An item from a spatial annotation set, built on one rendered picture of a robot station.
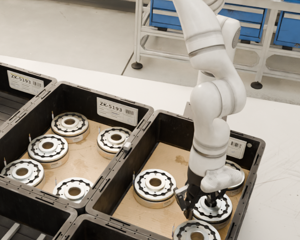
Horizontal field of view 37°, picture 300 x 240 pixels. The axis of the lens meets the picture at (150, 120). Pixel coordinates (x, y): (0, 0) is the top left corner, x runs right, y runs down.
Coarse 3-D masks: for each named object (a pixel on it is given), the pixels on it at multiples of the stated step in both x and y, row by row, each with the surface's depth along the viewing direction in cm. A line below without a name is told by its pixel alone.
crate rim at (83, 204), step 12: (60, 84) 128; (72, 84) 128; (48, 96) 124; (108, 96) 125; (144, 108) 122; (144, 120) 117; (0, 132) 110; (132, 132) 113; (120, 156) 106; (108, 168) 102; (12, 180) 98; (96, 180) 99; (36, 192) 95; (48, 192) 96; (72, 204) 93; (84, 204) 94
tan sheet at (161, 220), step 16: (160, 144) 125; (160, 160) 120; (176, 160) 120; (176, 176) 116; (128, 192) 110; (240, 192) 112; (128, 208) 106; (144, 208) 107; (176, 208) 107; (144, 224) 103; (160, 224) 103; (176, 224) 103
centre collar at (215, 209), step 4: (204, 196) 106; (200, 200) 105; (204, 200) 105; (216, 200) 105; (200, 204) 104; (204, 204) 104; (220, 204) 104; (204, 208) 103; (208, 208) 103; (212, 208) 103; (216, 208) 103
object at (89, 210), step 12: (192, 120) 118; (144, 132) 113; (240, 132) 115; (132, 144) 109; (264, 144) 112; (120, 168) 103; (252, 168) 105; (108, 180) 101; (252, 180) 102; (96, 192) 96; (240, 204) 96; (96, 216) 91; (108, 216) 91; (240, 216) 93; (132, 228) 89
